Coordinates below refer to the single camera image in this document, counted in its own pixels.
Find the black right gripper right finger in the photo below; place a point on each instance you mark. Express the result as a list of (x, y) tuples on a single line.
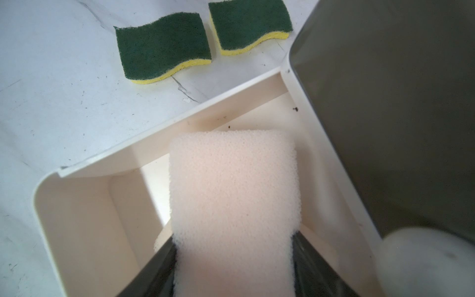
[(313, 276)]

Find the olive three-drawer cabinet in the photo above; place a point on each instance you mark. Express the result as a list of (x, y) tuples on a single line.
[(387, 90)]

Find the green yellow sponge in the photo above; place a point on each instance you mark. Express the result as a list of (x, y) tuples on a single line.
[(156, 51)]

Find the pink sponge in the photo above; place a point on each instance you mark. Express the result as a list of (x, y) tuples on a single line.
[(235, 205)]

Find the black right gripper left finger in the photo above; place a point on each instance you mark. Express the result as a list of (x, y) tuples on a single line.
[(156, 279)]

